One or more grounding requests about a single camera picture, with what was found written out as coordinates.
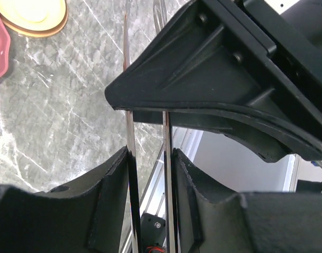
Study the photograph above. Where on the metal tongs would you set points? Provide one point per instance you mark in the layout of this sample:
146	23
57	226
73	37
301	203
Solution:
133	162

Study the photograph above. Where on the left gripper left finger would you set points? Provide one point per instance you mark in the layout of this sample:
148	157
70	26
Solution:
82	215

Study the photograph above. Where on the beige round lid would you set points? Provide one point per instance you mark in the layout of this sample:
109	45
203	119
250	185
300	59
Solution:
36	19

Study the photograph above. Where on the aluminium rail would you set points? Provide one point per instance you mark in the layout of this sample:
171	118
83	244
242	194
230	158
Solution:
152	200

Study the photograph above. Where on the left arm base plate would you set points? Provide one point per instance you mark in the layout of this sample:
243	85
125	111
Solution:
153	233

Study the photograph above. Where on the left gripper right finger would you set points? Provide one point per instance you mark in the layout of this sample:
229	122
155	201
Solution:
237	68

